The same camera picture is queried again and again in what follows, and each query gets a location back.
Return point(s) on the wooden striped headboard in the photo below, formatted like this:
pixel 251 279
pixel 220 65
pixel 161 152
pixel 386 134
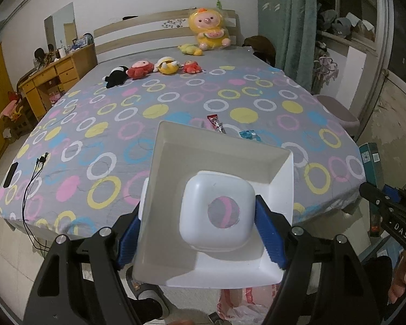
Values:
pixel 155 31

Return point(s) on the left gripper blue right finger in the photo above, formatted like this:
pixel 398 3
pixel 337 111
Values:
pixel 273 229

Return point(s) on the small wooden chair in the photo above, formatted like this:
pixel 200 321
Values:
pixel 17 116

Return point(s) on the blue snack packet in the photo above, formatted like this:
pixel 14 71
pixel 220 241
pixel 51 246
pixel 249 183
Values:
pixel 250 135

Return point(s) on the red round plush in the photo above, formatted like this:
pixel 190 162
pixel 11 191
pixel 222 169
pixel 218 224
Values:
pixel 140 69

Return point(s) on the black phone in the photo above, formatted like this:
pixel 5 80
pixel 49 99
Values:
pixel 10 175

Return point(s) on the black white plush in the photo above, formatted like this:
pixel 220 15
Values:
pixel 116 77

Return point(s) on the person right hand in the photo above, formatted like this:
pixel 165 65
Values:
pixel 398 286

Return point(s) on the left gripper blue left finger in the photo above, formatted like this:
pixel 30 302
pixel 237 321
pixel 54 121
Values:
pixel 128 243

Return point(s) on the red snack wrapper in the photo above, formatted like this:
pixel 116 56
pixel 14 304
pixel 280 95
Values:
pixel 216 123

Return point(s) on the bed with circle-pattern sheet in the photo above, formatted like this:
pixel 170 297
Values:
pixel 86 160

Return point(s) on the large yellow pig plush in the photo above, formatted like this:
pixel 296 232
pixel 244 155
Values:
pixel 208 26

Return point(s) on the dark green long box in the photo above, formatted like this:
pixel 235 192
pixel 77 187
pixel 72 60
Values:
pixel 374 175

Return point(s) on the trash bin white bag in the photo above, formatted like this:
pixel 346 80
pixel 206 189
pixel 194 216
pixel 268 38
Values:
pixel 246 305

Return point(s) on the small yellow-green plush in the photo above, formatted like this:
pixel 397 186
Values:
pixel 190 49

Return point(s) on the white square box tray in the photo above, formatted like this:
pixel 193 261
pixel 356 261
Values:
pixel 197 219

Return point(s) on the brown plush by bed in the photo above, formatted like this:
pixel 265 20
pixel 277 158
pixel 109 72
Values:
pixel 262 48

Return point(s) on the black left slipper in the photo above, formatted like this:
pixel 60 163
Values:
pixel 149 302

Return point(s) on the yellow white plush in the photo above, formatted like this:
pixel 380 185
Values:
pixel 167 66

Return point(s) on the green patterned curtain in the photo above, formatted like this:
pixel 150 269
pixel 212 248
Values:
pixel 291 27

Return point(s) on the wooden desk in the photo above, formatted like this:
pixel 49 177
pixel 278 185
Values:
pixel 56 79

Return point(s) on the small red doll plush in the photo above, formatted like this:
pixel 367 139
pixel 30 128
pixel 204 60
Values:
pixel 191 67

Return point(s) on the wall mirror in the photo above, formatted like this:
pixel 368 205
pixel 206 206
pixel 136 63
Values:
pixel 60 27

